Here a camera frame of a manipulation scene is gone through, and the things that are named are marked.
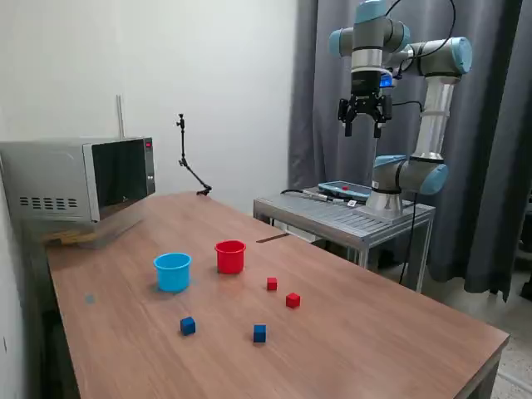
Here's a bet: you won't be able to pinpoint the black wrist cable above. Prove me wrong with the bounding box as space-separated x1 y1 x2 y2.
384 0 457 111

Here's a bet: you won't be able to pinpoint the blue teach pendant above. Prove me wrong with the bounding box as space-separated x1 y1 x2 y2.
318 180 372 200

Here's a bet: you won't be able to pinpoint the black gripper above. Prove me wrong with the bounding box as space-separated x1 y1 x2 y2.
337 71 394 139

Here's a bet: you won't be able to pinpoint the black power cable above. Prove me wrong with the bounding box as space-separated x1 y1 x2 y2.
399 193 418 286

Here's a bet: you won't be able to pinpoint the silver microwave oven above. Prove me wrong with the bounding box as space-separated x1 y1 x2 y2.
0 136 157 224

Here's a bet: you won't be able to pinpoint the blue plastic cup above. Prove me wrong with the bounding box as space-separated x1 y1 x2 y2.
153 251 193 293

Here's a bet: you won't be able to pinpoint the grey curtain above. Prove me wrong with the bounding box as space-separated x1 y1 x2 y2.
288 0 532 303

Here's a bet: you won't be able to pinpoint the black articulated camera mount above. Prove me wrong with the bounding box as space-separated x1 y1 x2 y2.
173 112 214 197

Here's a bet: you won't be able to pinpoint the red plastic cup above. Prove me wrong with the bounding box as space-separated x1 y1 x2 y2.
214 239 247 275

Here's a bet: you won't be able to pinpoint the wooden blocks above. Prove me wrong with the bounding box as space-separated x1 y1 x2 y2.
44 230 99 247

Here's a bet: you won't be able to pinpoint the grey metal robot stand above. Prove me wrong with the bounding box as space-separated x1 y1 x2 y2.
253 189 436 294

